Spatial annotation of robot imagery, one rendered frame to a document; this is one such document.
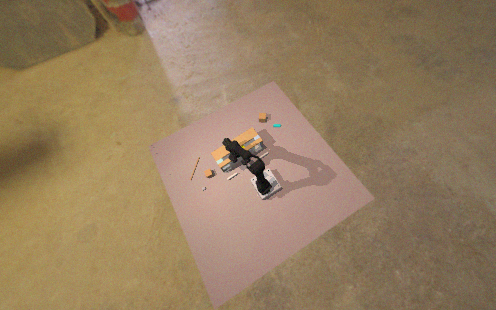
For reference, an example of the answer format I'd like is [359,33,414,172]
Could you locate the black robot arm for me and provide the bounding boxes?
[222,138,272,196]

